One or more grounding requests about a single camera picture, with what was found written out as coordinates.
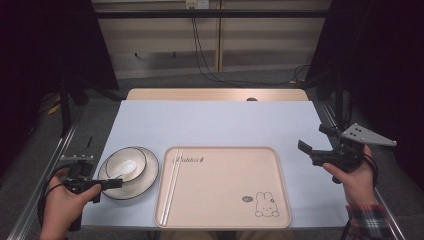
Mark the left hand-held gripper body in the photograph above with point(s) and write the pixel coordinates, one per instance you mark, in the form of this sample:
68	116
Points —
80	170

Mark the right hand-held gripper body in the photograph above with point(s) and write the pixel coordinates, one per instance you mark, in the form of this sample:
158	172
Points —
346	156

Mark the white ceramic spoon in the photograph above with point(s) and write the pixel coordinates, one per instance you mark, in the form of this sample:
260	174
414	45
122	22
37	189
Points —
128	165

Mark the white bowl with dark rim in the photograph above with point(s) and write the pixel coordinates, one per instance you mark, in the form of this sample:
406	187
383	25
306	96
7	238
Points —
116	160

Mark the white plate with dark rim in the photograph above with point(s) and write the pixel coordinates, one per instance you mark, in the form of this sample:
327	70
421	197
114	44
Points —
146	181

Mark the white chopstick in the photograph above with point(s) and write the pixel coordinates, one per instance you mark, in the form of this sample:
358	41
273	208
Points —
168	190
173	186

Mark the beige plastic tray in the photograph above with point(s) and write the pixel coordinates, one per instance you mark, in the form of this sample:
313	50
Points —
226	186

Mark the person's right hand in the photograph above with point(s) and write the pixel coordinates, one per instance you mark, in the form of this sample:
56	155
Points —
358	186

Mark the person's left hand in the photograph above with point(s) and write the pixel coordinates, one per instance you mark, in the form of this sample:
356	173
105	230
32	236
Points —
61	210

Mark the black metal stand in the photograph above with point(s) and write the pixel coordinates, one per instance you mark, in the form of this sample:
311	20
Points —
65	106

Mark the black curtain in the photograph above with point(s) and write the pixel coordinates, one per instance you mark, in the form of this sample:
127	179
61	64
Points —
50	43
383	60

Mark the pale blue table mat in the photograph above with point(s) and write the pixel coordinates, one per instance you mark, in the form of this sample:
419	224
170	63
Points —
216	126

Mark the beige wooden office desk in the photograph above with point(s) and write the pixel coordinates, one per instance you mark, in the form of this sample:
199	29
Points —
266	40

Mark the white power socket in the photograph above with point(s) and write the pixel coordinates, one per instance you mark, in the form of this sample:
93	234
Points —
197	3

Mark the aluminium rail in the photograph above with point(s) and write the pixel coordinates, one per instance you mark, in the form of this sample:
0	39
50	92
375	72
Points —
386	206
40	186

